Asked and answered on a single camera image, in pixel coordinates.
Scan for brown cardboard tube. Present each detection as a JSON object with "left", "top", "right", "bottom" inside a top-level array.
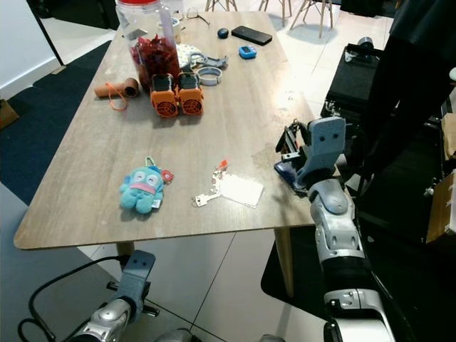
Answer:
[{"left": 95, "top": 77, "right": 140, "bottom": 100}]

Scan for clear jar with red lid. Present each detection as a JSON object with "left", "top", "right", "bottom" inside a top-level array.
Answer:
[{"left": 116, "top": 0, "right": 177, "bottom": 90}]

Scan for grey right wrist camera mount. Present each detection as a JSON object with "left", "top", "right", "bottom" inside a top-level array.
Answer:
[{"left": 297, "top": 116, "right": 348, "bottom": 188}]

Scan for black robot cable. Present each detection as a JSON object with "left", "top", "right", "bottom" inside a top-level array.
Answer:
[{"left": 18, "top": 256, "right": 126, "bottom": 342}]

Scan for white tape ring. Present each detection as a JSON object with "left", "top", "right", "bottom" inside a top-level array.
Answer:
[{"left": 199, "top": 66, "right": 227, "bottom": 87}]

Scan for orange and black fan device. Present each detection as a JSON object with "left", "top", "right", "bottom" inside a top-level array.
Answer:
[
  {"left": 150, "top": 73, "right": 180, "bottom": 119},
  {"left": 177, "top": 72, "right": 204, "bottom": 115}
]

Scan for black open case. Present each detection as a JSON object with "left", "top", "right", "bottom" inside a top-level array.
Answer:
[{"left": 323, "top": 43, "right": 387, "bottom": 120}]

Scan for light wooden table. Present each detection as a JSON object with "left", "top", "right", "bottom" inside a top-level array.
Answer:
[{"left": 14, "top": 9, "right": 325, "bottom": 299}]

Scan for orange cord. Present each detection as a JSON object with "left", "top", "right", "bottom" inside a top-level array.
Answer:
[{"left": 105, "top": 83, "right": 128, "bottom": 112}]

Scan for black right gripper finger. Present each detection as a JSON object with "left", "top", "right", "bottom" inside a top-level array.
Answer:
[{"left": 274, "top": 160, "right": 311, "bottom": 193}]

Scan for person in black clothes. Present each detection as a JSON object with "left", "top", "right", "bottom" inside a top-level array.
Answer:
[{"left": 356, "top": 0, "right": 456, "bottom": 180}]

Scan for black smartphone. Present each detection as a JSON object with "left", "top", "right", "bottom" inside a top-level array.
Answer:
[{"left": 231, "top": 26, "right": 274, "bottom": 46}]

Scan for dark blue rug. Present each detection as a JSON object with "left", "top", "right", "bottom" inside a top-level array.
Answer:
[{"left": 0, "top": 40, "right": 109, "bottom": 209}]

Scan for grey left robot leg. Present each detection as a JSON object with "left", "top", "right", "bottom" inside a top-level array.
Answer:
[{"left": 153, "top": 328, "right": 195, "bottom": 342}]

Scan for silver key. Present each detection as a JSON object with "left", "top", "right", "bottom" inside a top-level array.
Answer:
[{"left": 192, "top": 190, "right": 220, "bottom": 208}]

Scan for brown wooden crate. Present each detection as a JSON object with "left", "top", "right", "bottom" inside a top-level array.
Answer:
[{"left": 425, "top": 170, "right": 456, "bottom": 244}]

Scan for wooden leg chair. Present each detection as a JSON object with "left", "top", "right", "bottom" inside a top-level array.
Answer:
[{"left": 287, "top": 0, "right": 337, "bottom": 39}]

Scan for black floor mat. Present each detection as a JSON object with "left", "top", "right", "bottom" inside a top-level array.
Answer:
[{"left": 259, "top": 227, "right": 332, "bottom": 337}]

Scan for eyeglasses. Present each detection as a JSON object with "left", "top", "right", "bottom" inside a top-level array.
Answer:
[{"left": 184, "top": 6, "right": 212, "bottom": 26}]

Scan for small orange key tag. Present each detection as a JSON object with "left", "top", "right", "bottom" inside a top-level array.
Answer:
[{"left": 212, "top": 160, "right": 229, "bottom": 180}]

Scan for blue plush toy keychain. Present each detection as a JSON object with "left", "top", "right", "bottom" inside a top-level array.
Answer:
[{"left": 120, "top": 157, "right": 174, "bottom": 214}]

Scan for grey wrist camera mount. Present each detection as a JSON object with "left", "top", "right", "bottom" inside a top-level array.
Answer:
[
  {"left": 297, "top": 116, "right": 348, "bottom": 188},
  {"left": 118, "top": 249, "right": 157, "bottom": 318}
]

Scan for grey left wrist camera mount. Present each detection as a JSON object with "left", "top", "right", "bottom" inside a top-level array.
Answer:
[{"left": 118, "top": 249, "right": 157, "bottom": 318}]

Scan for clear card holder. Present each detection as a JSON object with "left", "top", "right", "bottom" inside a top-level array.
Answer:
[{"left": 217, "top": 175, "right": 265, "bottom": 209}]

